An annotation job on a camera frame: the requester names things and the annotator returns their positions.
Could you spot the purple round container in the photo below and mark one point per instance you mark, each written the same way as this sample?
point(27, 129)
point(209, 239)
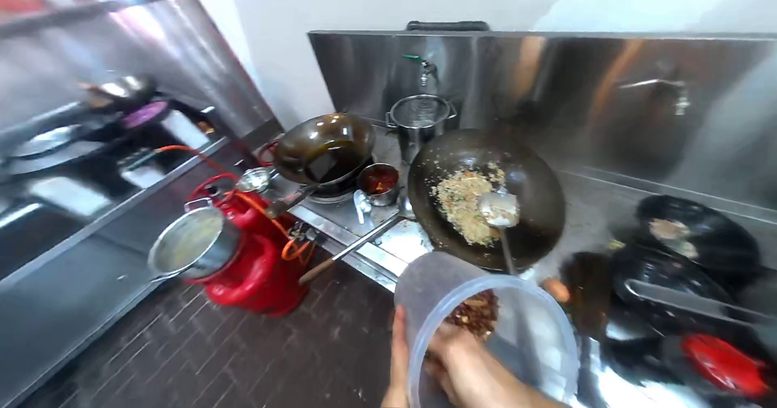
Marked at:
point(145, 114)

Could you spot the steel swivel tap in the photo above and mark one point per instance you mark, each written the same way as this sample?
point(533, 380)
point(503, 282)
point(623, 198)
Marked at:
point(680, 89)

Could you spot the person's left fingers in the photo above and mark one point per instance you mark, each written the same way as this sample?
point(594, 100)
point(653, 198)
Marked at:
point(399, 341)

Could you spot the person's right hand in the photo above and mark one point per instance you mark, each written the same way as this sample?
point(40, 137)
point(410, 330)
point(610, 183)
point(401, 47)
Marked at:
point(458, 359)

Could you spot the black wok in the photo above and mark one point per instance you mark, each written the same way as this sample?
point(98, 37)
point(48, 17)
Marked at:
point(655, 271)

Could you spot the white plastic object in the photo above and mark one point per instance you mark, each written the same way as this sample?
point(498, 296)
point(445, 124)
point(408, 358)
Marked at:
point(362, 204)

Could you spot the black pan with food scraps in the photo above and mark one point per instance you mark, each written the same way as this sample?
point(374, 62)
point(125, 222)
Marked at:
point(722, 238)

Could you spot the translucent plastic tub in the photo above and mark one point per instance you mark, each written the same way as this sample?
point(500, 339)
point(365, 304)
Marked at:
point(425, 280)

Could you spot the pile of fried rice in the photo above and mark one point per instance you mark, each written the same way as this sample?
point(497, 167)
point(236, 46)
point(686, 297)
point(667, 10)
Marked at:
point(464, 204)

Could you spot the person's right forearm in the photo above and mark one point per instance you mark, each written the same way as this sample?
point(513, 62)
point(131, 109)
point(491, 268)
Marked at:
point(513, 390)

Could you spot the large dark wok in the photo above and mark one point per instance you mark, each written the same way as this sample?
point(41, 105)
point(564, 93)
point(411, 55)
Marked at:
point(543, 213)

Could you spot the crumpled silvery object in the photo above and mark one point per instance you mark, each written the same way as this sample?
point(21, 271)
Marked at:
point(254, 179)

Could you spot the red gas cylinder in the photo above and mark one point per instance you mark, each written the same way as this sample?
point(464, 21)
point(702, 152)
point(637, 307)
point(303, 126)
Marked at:
point(249, 213)
point(264, 274)

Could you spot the stainless steel backsplash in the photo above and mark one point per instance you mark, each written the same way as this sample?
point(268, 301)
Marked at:
point(485, 80)

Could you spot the orange-brown egg-shaped object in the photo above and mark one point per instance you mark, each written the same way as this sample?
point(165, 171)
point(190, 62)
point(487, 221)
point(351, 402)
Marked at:
point(556, 289)

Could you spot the stainless steel side counter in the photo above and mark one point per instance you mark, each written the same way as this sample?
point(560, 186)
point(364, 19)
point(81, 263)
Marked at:
point(109, 292)

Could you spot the stainless steel stove counter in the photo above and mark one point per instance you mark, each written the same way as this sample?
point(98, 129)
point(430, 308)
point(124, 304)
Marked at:
point(397, 253)

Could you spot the person's right fingers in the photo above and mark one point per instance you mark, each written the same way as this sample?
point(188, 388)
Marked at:
point(438, 371)

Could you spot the red chili sauce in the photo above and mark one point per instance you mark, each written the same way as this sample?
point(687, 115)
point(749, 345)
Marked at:
point(380, 180)

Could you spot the tap with green lever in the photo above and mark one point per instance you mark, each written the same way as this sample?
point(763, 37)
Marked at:
point(424, 73)

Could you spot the red oval object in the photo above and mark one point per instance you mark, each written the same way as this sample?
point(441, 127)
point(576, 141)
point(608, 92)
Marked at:
point(723, 362)

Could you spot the small steel sauce pot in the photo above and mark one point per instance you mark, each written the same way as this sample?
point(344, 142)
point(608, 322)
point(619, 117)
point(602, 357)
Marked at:
point(383, 200)

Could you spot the steel wok ladle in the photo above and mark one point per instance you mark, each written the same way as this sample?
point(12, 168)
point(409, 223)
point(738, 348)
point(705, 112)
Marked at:
point(499, 209)

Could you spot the pile of reddish-brown food bits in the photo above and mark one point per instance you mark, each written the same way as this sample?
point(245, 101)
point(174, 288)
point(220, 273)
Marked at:
point(476, 314)

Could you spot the person's left hand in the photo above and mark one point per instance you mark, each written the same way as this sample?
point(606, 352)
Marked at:
point(398, 362)

